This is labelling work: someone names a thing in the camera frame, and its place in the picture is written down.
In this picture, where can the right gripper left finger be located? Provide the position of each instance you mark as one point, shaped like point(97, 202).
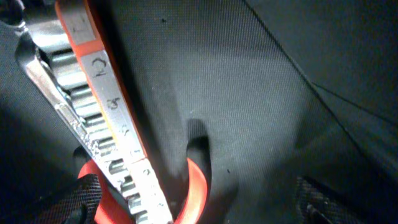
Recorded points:
point(77, 203)

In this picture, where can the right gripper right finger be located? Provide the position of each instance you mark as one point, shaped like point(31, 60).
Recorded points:
point(317, 203)

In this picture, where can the red diagonal cutting pliers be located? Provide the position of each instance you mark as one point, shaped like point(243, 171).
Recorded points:
point(199, 185)

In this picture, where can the silver ratchet wrench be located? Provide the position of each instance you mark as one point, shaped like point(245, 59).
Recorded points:
point(46, 56)

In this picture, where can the orange socket holder rail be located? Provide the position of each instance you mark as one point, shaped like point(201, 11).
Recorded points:
point(126, 164)

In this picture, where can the black open gift box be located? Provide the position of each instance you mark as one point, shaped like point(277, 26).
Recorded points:
point(281, 88)

